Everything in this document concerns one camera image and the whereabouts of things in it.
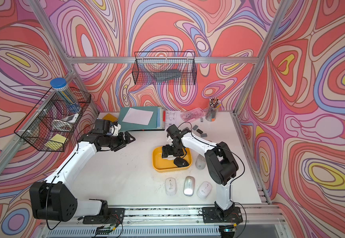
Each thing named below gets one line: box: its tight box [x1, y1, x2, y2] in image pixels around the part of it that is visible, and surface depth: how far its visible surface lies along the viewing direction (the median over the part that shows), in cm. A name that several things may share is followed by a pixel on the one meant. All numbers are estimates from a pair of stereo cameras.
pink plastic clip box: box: [180, 108, 206, 121], surface depth 121 cm
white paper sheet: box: [121, 107, 155, 126], surface depth 117 cm
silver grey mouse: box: [183, 176, 196, 197], surface depth 84 cm
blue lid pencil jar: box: [50, 77, 81, 114], surface depth 76 cm
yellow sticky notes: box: [43, 133, 67, 151], surface depth 69 cm
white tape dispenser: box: [51, 113, 79, 132], surface depth 74 cm
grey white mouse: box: [195, 153, 207, 170], surface depth 92 cm
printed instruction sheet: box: [165, 110, 181, 130], surface depth 118 cm
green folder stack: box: [118, 106, 166, 133], surface depth 114 cm
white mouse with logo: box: [196, 180, 213, 199], surface depth 82 cm
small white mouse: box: [165, 177, 177, 196], surface depth 83 cm
